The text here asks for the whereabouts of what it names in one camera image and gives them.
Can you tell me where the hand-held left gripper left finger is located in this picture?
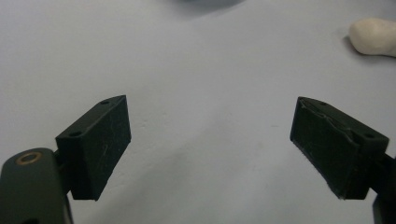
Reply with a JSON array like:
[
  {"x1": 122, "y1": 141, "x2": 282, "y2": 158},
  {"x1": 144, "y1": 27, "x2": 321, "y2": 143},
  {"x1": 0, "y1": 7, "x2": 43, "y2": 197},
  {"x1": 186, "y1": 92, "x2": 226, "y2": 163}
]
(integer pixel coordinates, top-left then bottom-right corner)
[{"x1": 54, "y1": 94, "x2": 133, "y2": 202}]

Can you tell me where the dark grey-blue round object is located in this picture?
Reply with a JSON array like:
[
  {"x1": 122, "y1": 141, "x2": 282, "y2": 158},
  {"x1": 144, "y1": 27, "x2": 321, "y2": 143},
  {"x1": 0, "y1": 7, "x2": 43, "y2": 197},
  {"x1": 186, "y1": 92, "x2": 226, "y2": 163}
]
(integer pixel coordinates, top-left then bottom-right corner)
[{"x1": 174, "y1": 0, "x2": 246, "y2": 9}]

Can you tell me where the cream white lumpy object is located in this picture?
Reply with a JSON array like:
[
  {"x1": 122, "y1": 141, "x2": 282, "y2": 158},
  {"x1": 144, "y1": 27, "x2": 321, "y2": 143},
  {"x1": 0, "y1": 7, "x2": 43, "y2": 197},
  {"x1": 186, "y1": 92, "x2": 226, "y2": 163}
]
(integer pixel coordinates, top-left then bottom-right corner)
[{"x1": 348, "y1": 17, "x2": 396, "y2": 58}]

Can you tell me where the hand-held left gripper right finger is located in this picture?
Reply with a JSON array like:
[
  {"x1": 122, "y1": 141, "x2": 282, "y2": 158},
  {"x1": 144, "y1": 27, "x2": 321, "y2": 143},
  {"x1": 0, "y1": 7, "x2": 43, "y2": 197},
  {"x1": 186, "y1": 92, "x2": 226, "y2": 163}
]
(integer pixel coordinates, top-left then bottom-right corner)
[{"x1": 290, "y1": 96, "x2": 390, "y2": 201}]

